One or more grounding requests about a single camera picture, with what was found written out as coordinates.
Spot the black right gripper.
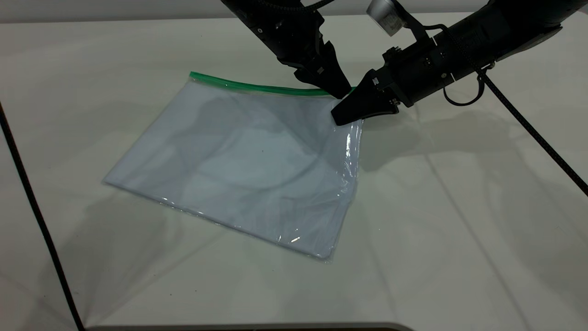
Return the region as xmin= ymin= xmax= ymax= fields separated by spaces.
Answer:
xmin=331 ymin=31 xmax=463 ymax=126

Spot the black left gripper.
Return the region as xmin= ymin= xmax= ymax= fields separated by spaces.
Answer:
xmin=221 ymin=0 xmax=353 ymax=100

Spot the clear plastic green-zip bag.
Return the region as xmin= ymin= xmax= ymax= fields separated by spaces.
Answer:
xmin=102 ymin=71 xmax=364 ymax=263

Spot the black braided cable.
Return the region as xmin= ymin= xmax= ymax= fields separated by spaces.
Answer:
xmin=256 ymin=0 xmax=334 ymax=13
xmin=0 ymin=102 xmax=86 ymax=331
xmin=427 ymin=24 xmax=588 ymax=197

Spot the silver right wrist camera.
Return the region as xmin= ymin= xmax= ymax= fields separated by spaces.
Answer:
xmin=366 ymin=0 xmax=435 ymax=42

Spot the thin black cable loop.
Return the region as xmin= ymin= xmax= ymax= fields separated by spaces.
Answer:
xmin=442 ymin=64 xmax=486 ymax=107

